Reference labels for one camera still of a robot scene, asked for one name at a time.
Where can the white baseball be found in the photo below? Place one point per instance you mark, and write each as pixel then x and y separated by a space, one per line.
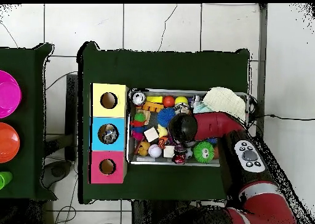
pixel 155 150

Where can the yellow ball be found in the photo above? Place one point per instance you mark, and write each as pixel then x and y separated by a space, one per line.
pixel 181 100

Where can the red silver soda can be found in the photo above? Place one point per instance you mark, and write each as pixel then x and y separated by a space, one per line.
pixel 139 97

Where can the green spiky ball with eyes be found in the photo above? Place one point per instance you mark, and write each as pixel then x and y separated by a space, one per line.
pixel 204 151

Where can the orange plate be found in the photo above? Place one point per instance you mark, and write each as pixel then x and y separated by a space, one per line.
pixel 7 143

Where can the cream knitted cloth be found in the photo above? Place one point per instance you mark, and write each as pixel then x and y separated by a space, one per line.
pixel 225 102

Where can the green cup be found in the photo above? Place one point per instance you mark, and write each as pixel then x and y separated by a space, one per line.
pixel 4 179

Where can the plain wooden cube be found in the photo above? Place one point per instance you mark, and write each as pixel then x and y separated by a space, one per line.
pixel 151 134

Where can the pink plate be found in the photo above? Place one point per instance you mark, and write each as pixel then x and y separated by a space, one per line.
pixel 7 93

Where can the bag of coloured spiky balls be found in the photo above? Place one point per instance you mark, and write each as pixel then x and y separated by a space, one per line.
pixel 139 125

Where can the clear mesh bin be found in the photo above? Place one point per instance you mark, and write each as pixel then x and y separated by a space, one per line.
pixel 133 157

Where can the wooden box with three holes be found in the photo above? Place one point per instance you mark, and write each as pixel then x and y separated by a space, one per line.
pixel 118 125

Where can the red black can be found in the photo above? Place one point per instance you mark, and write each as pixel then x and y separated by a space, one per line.
pixel 179 158

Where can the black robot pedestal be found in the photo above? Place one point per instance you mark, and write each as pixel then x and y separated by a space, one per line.
pixel 162 214

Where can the red orange ball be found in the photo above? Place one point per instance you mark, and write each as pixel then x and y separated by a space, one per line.
pixel 169 101

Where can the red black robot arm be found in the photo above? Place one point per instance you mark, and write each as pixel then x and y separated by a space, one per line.
pixel 256 175

